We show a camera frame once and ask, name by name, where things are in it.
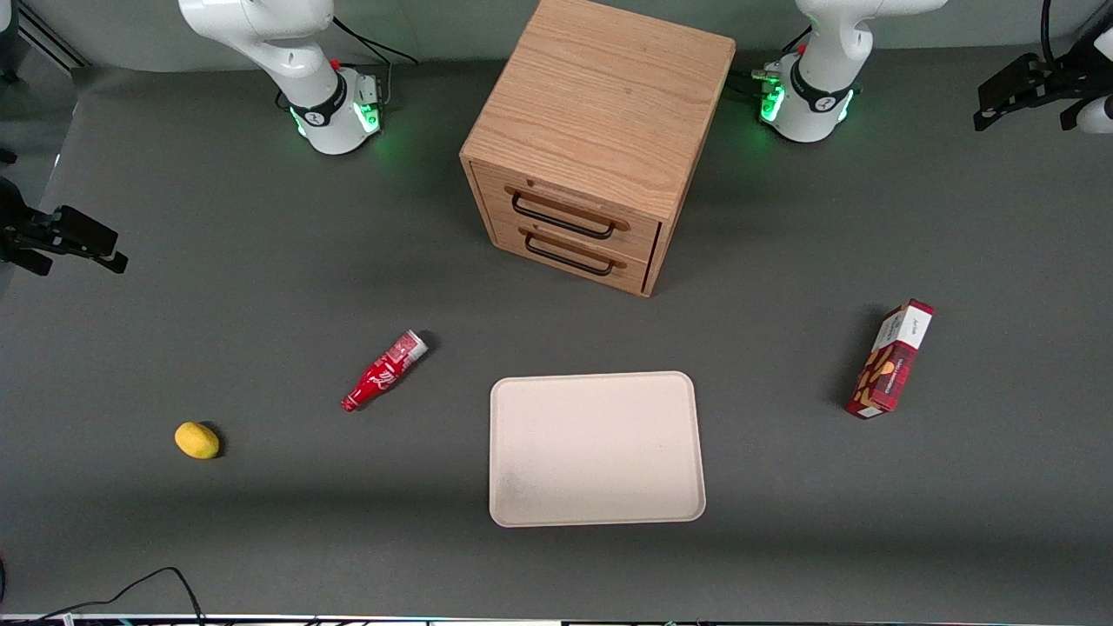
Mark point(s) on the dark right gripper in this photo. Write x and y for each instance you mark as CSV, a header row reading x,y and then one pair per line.
x,y
19,233

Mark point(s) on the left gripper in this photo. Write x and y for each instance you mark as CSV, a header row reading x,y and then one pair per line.
x,y
1062,81

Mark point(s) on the red cookie box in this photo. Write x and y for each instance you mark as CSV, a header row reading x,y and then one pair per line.
x,y
891,361

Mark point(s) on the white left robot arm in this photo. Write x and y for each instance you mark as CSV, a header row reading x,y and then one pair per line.
x,y
817,87

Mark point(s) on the beige plastic tray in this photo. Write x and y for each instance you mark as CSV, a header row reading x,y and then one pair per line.
x,y
596,452

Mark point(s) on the yellow lemon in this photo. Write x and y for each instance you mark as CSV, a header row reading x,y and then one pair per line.
x,y
196,440

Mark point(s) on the dark grey table mat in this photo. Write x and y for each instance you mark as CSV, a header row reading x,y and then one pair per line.
x,y
261,522

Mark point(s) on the red soda bottle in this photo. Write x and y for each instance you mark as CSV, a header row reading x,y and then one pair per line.
x,y
383,372

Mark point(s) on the wooden drawer front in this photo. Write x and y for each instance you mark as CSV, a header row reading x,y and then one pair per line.
x,y
630,271
639,239

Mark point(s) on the wooden drawer cabinet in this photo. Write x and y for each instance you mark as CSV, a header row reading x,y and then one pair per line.
x,y
600,87

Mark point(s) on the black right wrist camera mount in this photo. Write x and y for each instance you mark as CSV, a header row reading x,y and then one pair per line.
x,y
85,232

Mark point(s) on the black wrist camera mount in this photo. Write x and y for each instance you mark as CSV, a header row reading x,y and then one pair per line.
x,y
1013,87
85,232

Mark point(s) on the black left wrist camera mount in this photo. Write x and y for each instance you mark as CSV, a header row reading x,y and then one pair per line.
x,y
1013,87

